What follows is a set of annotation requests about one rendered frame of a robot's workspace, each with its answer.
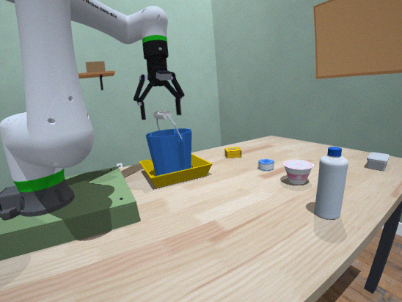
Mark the white yogurt cup with pink band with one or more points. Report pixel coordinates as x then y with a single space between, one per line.
298 171

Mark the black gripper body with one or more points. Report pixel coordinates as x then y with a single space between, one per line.
153 64

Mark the yellow shallow tray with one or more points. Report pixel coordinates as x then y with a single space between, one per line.
199 168

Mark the grey bottle with blue cap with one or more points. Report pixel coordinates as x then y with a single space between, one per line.
331 184

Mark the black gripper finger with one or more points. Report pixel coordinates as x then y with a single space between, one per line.
178 95
140 102

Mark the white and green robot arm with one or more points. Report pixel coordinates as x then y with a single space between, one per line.
55 132

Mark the small white lidded plastic tub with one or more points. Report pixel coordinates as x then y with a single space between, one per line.
377 161

